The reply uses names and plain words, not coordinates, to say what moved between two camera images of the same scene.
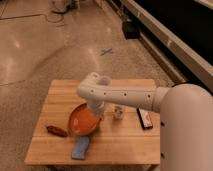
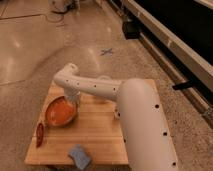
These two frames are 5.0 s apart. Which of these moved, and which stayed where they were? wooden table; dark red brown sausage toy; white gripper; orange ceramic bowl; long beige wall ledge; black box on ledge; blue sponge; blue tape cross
Moved: white gripper; blue sponge; dark red brown sausage toy; orange ceramic bowl
Stayed: long beige wall ledge; black box on ledge; wooden table; blue tape cross
